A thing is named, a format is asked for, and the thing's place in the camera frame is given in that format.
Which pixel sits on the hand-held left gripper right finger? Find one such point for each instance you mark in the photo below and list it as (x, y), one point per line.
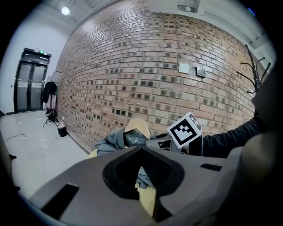
(199, 183)

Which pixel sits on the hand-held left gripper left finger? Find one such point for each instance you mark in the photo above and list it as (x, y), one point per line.
(88, 176)

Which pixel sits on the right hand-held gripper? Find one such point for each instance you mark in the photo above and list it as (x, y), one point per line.
(183, 132)

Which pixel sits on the grey clothing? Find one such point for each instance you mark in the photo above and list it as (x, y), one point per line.
(115, 141)

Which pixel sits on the wooden hanger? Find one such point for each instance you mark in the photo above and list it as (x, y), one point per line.
(138, 125)

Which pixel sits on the black coat rack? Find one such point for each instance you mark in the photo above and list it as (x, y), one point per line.
(255, 75)

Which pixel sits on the person's right forearm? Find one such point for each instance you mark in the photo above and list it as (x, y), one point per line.
(225, 141)

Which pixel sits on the black hanging coat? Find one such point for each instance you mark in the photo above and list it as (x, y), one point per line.
(49, 90)

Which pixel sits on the black waste bin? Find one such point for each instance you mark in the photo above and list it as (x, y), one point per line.
(62, 131)

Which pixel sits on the black tripod stand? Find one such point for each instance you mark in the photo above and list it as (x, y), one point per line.
(51, 115)

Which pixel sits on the pink hanging bag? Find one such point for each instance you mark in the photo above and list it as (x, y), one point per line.
(51, 101)

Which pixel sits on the black double glass door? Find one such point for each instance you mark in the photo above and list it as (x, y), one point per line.
(31, 83)

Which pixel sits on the green exit sign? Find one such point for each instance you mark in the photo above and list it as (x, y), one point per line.
(41, 52)

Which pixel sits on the round ceiling light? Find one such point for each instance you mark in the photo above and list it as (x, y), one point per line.
(65, 10)

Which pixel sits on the grey wall switch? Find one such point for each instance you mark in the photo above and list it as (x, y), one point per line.
(201, 71)

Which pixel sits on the white wall plate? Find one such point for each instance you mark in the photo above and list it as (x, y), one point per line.
(184, 68)

